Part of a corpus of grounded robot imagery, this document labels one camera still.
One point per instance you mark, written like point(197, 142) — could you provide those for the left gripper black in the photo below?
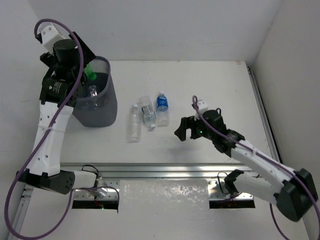
point(85, 50)

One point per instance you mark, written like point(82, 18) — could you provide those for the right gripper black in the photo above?
point(186, 122)

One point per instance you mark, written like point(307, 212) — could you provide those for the green plastic bottle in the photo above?
point(90, 74)

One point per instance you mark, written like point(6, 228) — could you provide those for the clear bottle blue label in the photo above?
point(162, 110)

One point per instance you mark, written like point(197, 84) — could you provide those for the clear bottle diagonal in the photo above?
point(92, 91)

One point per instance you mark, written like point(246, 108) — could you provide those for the clear bottle grey label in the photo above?
point(148, 112)

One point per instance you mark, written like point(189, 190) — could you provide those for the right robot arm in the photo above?
point(292, 191)

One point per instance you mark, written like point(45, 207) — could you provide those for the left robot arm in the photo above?
point(62, 85)

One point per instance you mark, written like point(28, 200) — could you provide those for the grey mesh waste bin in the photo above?
point(99, 111)

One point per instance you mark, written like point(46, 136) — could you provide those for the clear bottle white cap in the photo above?
point(134, 124)

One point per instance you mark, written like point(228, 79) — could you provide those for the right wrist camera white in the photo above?
point(202, 107)

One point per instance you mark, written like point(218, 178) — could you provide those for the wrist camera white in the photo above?
point(48, 37)
point(202, 107)

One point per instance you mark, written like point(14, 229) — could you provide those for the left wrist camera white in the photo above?
point(48, 37)

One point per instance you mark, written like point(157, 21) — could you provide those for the aluminium rail frame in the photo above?
point(161, 155)

